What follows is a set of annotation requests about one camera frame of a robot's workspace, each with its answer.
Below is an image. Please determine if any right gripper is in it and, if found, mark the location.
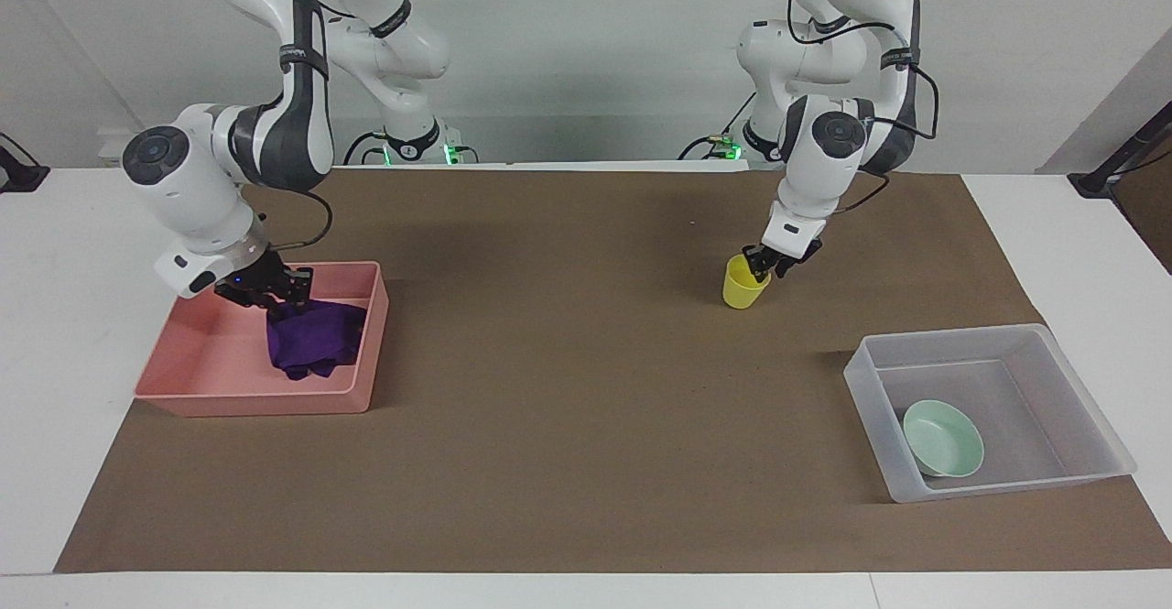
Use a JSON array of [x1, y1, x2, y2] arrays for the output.
[[215, 248, 317, 319]]

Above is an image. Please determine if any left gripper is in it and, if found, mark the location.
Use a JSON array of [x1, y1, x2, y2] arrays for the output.
[[742, 238, 824, 283]]

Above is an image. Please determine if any yellow plastic cup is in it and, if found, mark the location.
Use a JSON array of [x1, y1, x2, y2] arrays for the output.
[[722, 254, 773, 310]]

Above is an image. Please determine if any purple cloth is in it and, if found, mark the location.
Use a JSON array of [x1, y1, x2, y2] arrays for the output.
[[266, 300, 369, 381]]

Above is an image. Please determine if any clear plastic box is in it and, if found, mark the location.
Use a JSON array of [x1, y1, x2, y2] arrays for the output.
[[843, 323, 1138, 505]]

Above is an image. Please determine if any pink plastic tray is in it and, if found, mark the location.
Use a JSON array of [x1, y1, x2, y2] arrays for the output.
[[134, 261, 390, 419]]

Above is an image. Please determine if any light green bowl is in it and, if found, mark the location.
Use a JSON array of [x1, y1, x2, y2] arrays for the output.
[[903, 399, 985, 479]]

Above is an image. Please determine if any black stand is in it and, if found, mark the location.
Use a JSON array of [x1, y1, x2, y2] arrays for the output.
[[1067, 99, 1172, 200], [0, 132, 51, 194]]

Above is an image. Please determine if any black cable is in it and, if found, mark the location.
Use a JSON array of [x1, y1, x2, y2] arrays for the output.
[[678, 91, 759, 161], [342, 130, 393, 167], [787, 0, 940, 218], [266, 188, 333, 252]]

